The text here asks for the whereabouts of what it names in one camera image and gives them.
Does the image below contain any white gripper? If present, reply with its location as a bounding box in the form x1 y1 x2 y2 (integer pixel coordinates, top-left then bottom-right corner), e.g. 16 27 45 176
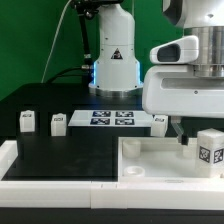
142 65 224 145

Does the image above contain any white square tabletop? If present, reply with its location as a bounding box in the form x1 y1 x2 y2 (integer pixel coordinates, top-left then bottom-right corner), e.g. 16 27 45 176
117 135 224 184

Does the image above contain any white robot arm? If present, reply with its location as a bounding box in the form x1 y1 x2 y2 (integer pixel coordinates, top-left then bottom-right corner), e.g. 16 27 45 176
89 0 224 135

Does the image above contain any white tag sheet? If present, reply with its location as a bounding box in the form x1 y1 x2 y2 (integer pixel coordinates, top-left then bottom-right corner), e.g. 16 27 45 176
69 110 153 127

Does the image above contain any white U-shaped fence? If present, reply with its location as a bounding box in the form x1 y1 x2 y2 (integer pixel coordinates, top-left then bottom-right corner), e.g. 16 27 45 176
0 141 224 210

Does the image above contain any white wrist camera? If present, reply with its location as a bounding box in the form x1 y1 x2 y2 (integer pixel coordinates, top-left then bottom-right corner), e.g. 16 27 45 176
149 35 199 64

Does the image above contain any black cable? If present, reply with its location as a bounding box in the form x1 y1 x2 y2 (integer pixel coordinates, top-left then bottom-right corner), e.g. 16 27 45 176
45 66 93 84

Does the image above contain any white cable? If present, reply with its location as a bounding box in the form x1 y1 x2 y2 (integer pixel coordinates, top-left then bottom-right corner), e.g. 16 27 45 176
40 0 73 84

